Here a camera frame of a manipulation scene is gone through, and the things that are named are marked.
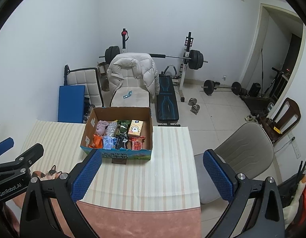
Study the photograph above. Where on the light blue packet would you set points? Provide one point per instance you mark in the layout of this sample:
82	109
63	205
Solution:
109	142

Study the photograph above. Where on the white door frame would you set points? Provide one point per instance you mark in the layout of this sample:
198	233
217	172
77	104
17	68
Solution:
254	54

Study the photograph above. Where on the small blue wrapper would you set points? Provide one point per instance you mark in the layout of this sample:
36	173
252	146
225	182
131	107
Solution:
127	95

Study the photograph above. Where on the blue board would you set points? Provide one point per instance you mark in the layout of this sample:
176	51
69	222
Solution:
71	104

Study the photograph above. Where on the purple cloth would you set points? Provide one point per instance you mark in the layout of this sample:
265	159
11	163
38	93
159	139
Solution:
102	127

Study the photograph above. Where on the black weight bench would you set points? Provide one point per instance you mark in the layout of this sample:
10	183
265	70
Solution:
167	104

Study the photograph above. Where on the grey shell chair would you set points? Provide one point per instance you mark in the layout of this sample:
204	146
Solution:
242	148

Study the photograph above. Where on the long barbell with black plates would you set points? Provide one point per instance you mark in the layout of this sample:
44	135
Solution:
196	59

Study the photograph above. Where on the black speaker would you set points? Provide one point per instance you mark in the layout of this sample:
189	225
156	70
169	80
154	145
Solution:
254	89

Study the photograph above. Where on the white padded chair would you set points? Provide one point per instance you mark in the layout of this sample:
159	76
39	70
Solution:
81	78

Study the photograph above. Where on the white barbell rack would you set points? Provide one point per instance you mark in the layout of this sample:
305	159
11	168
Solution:
183	79

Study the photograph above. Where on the black scooter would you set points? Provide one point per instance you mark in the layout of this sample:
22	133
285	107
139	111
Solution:
274	81

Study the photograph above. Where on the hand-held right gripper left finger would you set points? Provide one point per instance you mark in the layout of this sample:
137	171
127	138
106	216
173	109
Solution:
86	176

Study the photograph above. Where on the orange snack packet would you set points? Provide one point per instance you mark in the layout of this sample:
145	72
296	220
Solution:
97	141

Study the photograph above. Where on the brown wooden chair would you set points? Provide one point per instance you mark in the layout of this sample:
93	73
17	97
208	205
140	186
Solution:
292	109

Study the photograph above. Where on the red snack packet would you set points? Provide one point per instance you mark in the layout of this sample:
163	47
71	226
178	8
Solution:
137	144

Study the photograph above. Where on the black router antennas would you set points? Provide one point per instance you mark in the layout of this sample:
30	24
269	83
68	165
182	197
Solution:
301	169

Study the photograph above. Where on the yellow tissue pack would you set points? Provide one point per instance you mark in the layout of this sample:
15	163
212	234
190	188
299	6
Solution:
136	128

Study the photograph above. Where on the beige armchair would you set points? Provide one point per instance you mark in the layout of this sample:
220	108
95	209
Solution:
138	98

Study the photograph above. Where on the short barbell with black plates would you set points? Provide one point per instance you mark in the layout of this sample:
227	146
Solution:
209	87

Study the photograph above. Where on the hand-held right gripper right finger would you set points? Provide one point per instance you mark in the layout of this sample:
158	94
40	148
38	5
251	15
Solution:
217	176

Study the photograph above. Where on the black packet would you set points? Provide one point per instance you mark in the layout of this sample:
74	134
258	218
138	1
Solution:
122	143

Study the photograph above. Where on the white puffer jacket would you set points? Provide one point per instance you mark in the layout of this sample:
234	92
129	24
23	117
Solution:
128	67

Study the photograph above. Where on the white goose plush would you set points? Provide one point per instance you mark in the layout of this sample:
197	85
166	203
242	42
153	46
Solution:
292	210

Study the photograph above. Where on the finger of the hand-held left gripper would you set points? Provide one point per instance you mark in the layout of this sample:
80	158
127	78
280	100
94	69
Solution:
31	156
4	145

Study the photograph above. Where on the green packet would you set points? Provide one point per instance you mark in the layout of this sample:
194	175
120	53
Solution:
123	128

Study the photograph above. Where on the striped cat print tablecloth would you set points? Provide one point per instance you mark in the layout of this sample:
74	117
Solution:
143	178

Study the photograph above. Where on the silver and yellow packet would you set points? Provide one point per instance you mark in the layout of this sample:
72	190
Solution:
111	129

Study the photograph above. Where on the thin black rod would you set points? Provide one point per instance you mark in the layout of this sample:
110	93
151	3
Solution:
262	64

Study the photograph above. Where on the printed cardboard box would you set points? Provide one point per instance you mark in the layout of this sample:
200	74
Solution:
146	129

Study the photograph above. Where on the chrome dumbbell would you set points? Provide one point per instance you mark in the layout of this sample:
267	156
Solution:
192	101
196	109

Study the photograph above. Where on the dark wooden stand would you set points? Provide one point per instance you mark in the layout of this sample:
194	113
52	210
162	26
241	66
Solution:
257	105

